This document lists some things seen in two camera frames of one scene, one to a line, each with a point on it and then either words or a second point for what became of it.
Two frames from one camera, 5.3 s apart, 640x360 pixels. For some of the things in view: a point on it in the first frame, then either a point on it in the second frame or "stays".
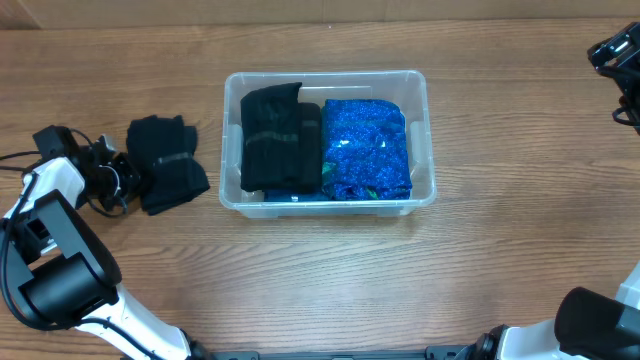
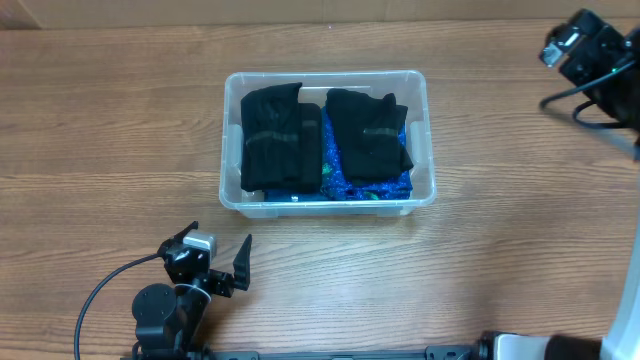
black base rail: (459, 352) stays
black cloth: (310, 147) stays
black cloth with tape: (161, 153) to (371, 132)
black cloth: (272, 158) stays
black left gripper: (126, 176) to (215, 279)
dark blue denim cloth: (295, 195) stays
